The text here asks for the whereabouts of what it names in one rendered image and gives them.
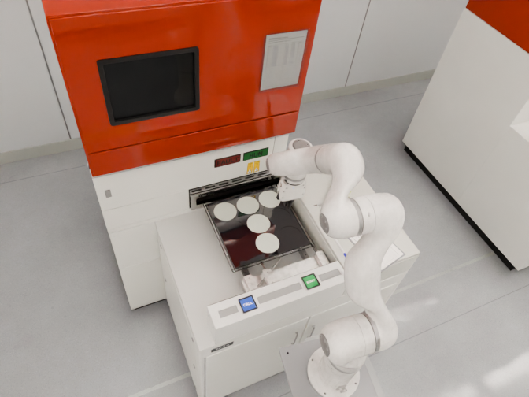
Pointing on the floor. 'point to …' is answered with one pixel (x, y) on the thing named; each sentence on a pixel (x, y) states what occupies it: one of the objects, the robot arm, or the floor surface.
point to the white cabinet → (252, 339)
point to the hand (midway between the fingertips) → (287, 202)
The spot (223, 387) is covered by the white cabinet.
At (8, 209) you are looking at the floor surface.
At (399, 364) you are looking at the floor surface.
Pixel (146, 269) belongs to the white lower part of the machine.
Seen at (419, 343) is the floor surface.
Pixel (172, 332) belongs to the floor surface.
